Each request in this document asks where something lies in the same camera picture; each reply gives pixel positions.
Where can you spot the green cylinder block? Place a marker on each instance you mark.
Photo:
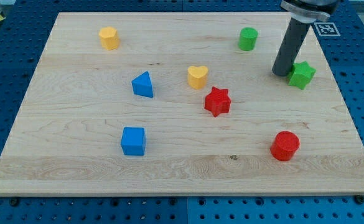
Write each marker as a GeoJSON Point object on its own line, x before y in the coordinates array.
{"type": "Point", "coordinates": [247, 39]}

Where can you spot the red star block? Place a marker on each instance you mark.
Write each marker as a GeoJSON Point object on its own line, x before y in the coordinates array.
{"type": "Point", "coordinates": [217, 101]}

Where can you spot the fiducial marker tag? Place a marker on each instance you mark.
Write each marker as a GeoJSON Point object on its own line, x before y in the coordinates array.
{"type": "Point", "coordinates": [327, 29]}

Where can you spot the red cylinder block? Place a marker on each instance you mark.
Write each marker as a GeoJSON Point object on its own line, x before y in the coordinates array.
{"type": "Point", "coordinates": [285, 145]}

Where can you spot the blue triangle block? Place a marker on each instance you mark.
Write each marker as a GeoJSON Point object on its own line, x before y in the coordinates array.
{"type": "Point", "coordinates": [142, 85]}

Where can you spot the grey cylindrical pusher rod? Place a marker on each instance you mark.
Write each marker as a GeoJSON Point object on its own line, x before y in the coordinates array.
{"type": "Point", "coordinates": [291, 44]}

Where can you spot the yellow hexagon block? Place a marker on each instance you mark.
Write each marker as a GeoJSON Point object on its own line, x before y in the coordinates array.
{"type": "Point", "coordinates": [109, 38]}

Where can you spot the wooden board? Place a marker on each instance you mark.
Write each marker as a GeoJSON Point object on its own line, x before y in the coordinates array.
{"type": "Point", "coordinates": [66, 138]}

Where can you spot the blue cube block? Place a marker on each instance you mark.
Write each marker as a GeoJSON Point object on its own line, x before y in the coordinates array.
{"type": "Point", "coordinates": [133, 141]}

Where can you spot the green star block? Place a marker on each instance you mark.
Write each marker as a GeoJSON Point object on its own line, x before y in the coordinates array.
{"type": "Point", "coordinates": [300, 75]}

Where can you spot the yellow heart block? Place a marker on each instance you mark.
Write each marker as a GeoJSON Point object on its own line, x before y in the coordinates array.
{"type": "Point", "coordinates": [197, 76]}

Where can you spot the robot arm flange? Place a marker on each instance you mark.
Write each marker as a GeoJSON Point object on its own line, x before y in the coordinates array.
{"type": "Point", "coordinates": [309, 11]}

